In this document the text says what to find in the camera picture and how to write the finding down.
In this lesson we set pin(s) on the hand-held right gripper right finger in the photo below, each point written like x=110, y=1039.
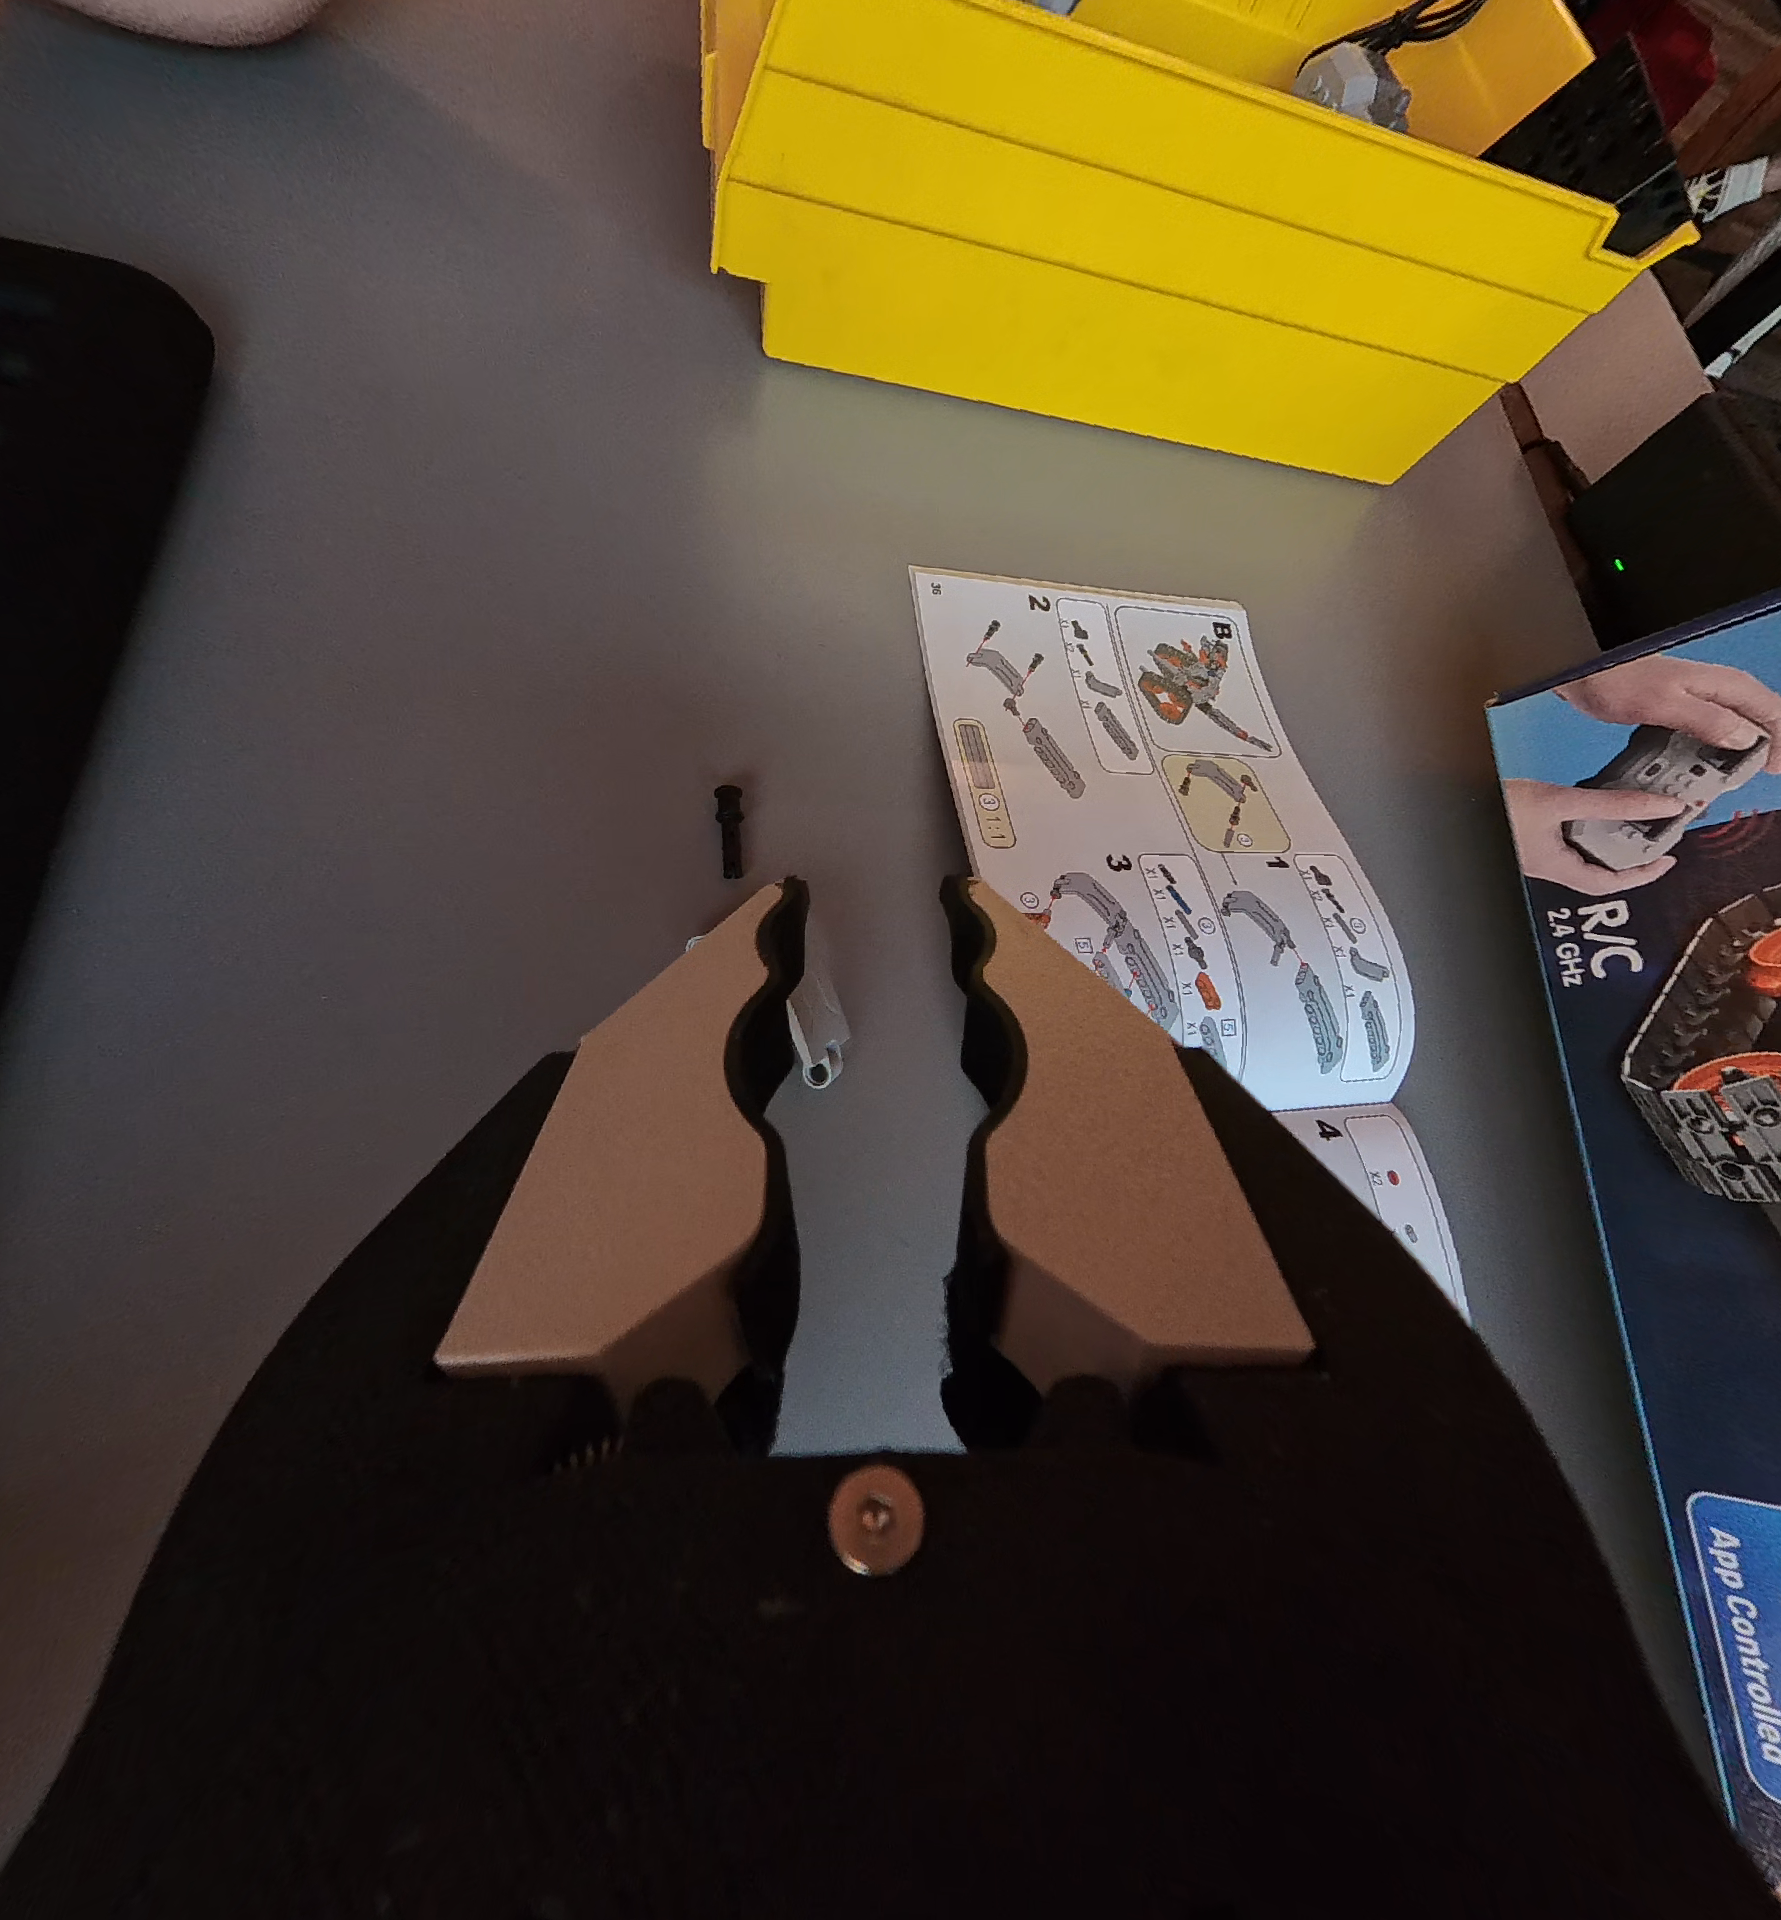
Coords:
x=1130, y=1202

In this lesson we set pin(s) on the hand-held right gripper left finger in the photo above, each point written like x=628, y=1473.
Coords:
x=620, y=1202

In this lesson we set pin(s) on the light grey curved beam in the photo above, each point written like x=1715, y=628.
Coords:
x=813, y=1019

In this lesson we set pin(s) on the assembly instruction booklet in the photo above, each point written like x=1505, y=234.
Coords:
x=1086, y=840

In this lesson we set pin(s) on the black connector pin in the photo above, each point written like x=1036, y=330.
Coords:
x=729, y=828

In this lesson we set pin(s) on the robot kit box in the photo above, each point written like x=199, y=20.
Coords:
x=1728, y=1352

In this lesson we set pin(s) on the yellow plastic bin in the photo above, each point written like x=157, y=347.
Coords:
x=1130, y=330

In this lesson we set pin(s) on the person's left forearm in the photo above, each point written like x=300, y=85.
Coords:
x=184, y=19

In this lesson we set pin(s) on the grey desk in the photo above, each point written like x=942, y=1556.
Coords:
x=456, y=526

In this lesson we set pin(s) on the black perforated block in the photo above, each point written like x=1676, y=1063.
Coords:
x=49, y=601

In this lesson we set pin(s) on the black power brick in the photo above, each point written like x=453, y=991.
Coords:
x=1698, y=526

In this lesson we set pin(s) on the grey motor block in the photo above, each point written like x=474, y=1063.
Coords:
x=1347, y=85

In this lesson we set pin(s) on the black perforated plate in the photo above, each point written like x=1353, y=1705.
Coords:
x=1597, y=151

